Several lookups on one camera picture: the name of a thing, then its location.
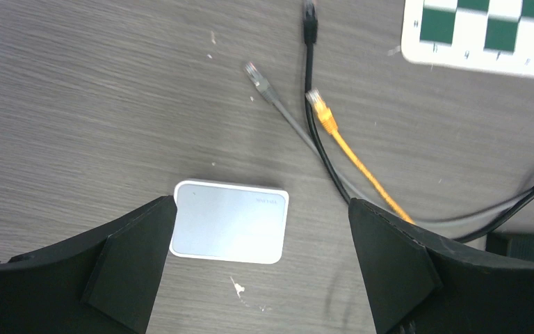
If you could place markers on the black network switch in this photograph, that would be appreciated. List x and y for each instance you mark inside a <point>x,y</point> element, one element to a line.
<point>515,245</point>

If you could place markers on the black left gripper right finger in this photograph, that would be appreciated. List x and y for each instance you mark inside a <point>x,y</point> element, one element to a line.
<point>418,281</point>

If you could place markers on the small white grey hub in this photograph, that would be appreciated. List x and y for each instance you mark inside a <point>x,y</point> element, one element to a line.
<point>229,222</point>

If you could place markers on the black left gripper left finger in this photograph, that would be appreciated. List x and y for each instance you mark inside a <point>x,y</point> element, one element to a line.
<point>104,280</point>

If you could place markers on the green white chessboard mat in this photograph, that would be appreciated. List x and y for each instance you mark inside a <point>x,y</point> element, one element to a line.
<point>483,36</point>

